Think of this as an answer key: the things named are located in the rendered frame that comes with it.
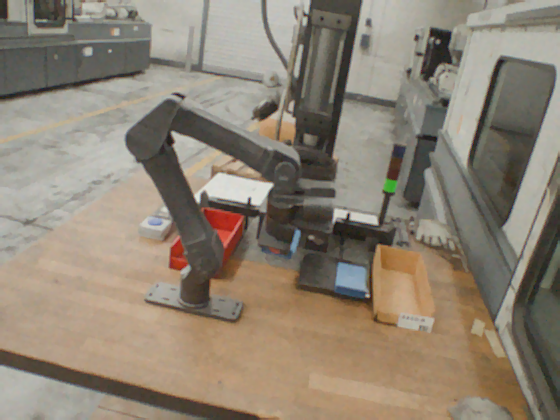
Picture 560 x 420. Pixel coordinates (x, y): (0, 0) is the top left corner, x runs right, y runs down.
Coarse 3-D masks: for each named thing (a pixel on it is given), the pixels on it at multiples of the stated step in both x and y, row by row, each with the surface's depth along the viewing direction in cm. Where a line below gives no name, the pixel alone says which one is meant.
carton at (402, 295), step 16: (384, 256) 121; (400, 256) 121; (416, 256) 120; (384, 272) 121; (400, 272) 122; (416, 272) 120; (384, 288) 113; (400, 288) 114; (416, 288) 116; (384, 304) 107; (400, 304) 108; (416, 304) 109; (432, 304) 98; (384, 320) 100; (400, 320) 100; (416, 320) 99; (432, 320) 99
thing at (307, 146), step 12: (312, 132) 117; (300, 144) 119; (312, 144) 119; (324, 144) 122; (300, 156) 117; (312, 156) 116; (324, 156) 121; (312, 168) 118; (324, 168) 118; (324, 180) 119
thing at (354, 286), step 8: (344, 264) 118; (344, 272) 114; (352, 272) 115; (360, 272) 115; (336, 280) 110; (344, 280) 110; (352, 280) 111; (360, 280) 111; (336, 288) 104; (344, 288) 104; (352, 288) 103; (360, 288) 108; (360, 296) 105
